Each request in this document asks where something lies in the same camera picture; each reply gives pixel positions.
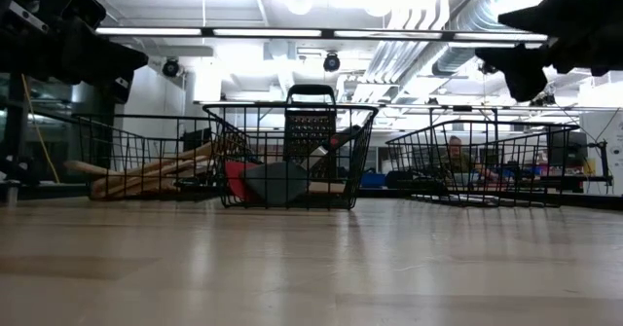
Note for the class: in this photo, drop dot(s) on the black computer monitor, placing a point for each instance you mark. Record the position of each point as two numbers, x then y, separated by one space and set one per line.
567 148
197 141

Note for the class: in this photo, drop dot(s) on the black table frame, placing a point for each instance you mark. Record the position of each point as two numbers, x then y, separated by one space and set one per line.
594 200

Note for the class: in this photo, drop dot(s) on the black spatula with red button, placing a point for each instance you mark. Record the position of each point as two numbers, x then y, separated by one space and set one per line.
277 182

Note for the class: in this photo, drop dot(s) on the black ceiling camera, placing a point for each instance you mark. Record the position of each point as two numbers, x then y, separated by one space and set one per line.
171 67
331 62
488 68

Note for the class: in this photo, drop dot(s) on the overhead light bar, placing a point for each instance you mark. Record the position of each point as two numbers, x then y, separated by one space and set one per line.
207 32

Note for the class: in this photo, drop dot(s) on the dark office desk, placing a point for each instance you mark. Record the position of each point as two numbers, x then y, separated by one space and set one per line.
594 180

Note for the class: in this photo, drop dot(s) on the person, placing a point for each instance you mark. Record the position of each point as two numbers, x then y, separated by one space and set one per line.
455 146

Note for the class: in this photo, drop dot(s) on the black vertical post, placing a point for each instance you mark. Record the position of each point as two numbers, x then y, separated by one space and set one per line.
17 121

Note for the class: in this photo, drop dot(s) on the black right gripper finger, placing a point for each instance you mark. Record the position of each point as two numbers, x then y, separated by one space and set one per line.
525 68
555 17

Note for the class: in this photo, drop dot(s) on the black box grater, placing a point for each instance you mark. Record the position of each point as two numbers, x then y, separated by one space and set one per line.
310 136

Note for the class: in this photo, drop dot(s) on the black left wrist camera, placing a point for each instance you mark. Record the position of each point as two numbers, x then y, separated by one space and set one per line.
78 5

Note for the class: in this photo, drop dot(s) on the wooden spork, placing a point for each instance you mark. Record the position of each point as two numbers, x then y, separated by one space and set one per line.
194 152

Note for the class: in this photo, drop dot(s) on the blue storage bin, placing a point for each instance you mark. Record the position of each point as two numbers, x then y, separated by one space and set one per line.
374 180

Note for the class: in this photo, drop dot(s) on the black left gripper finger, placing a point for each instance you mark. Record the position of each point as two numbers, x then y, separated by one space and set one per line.
107 58
124 86

